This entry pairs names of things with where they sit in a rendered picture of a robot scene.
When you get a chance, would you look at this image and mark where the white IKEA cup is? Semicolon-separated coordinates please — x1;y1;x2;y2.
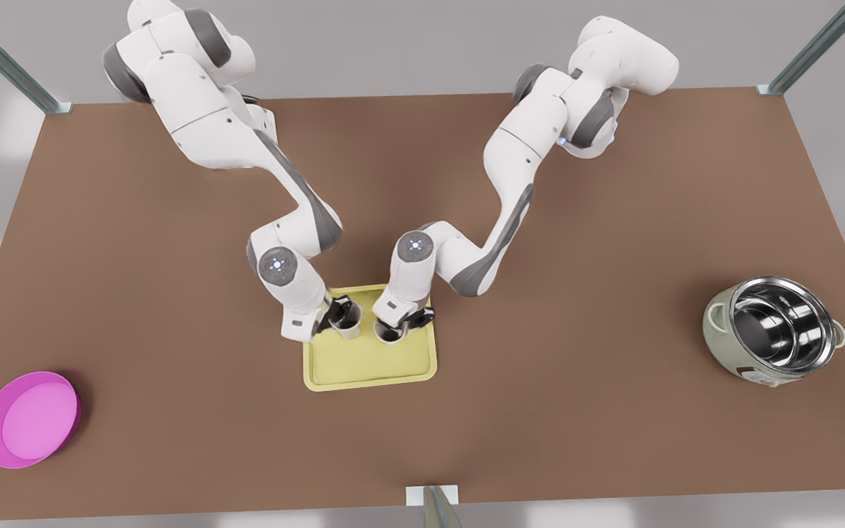
373;317;412;345
329;301;362;340

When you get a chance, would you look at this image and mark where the yellow rectangular tray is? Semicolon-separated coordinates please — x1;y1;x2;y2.
303;285;438;392

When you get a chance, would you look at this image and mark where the pink round bowl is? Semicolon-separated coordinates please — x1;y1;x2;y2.
0;370;82;470

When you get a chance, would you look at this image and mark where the steel rice cooker pot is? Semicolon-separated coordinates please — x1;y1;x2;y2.
702;276;845;388

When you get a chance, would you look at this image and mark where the silver frame post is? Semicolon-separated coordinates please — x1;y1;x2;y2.
406;485;464;528
756;0;845;97
0;6;73;116

